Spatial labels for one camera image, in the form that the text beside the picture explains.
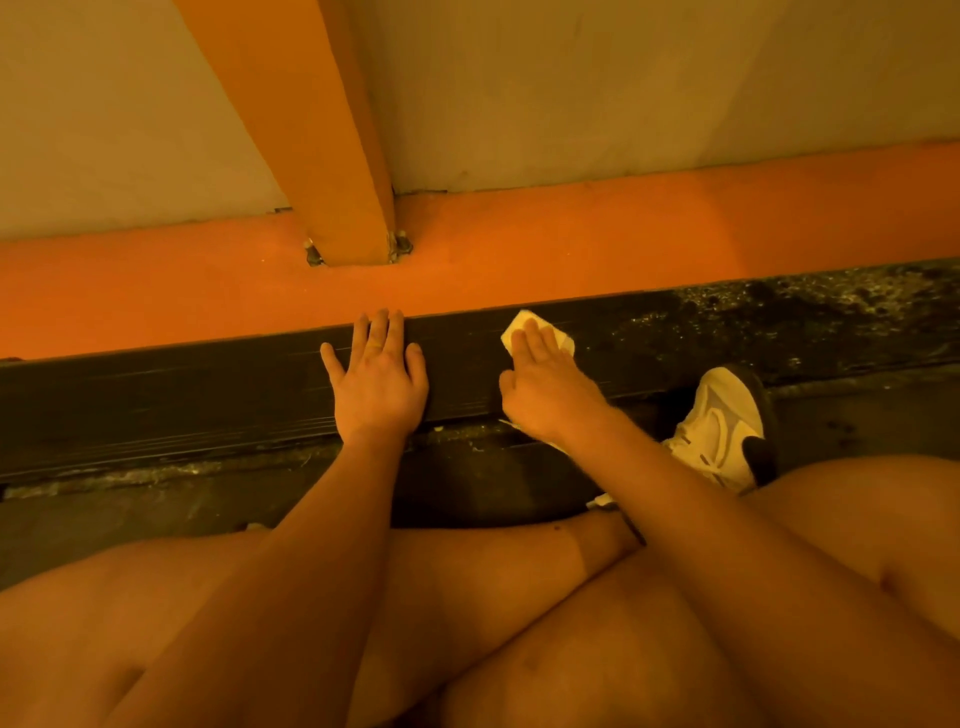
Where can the person's left hand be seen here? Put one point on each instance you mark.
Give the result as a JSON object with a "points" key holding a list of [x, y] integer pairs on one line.
{"points": [[379, 401]]}

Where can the person's right hand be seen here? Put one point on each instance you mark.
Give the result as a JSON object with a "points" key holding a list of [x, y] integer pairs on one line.
{"points": [[551, 397]]}

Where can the person's right thumb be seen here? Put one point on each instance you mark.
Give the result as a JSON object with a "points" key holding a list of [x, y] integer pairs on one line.
{"points": [[508, 388]]}

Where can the person's left thumb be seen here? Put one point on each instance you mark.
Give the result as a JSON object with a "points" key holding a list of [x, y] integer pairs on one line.
{"points": [[418, 367]]}

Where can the person's left middle finger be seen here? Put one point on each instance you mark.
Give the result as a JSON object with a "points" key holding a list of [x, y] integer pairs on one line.
{"points": [[376, 336]]}

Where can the person's right middle finger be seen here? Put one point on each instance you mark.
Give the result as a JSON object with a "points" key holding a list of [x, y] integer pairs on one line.
{"points": [[535, 339]]}

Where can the person's left little finger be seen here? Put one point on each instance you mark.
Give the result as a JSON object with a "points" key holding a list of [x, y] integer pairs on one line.
{"points": [[332, 362]]}

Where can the person's left forearm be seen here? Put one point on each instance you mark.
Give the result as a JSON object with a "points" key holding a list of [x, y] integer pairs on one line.
{"points": [[300, 585]]}

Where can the person's right forearm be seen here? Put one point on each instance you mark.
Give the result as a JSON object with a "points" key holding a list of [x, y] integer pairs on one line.
{"points": [[750, 585]]}

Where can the metal anchor bolt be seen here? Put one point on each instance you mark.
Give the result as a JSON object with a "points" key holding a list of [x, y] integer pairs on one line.
{"points": [[403, 244], [313, 253]]}

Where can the orange painted ledge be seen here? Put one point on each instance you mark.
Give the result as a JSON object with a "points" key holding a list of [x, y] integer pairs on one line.
{"points": [[562, 240]]}

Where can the black baseboard beam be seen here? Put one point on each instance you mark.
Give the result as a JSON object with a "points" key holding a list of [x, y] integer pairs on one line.
{"points": [[187, 397]]}

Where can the white and black sneaker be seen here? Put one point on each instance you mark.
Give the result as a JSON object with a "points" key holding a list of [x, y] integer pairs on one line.
{"points": [[716, 431]]}

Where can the person's left leg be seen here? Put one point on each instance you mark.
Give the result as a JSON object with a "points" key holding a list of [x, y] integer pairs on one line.
{"points": [[465, 592]]}

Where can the person's leg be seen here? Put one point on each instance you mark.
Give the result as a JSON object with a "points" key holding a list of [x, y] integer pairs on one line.
{"points": [[465, 592], [862, 517]]}

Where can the person's right leg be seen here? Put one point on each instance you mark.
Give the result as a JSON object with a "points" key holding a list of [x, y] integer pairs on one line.
{"points": [[862, 517]]}

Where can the orange metal post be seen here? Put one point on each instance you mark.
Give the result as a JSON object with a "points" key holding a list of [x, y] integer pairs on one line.
{"points": [[315, 135]]}

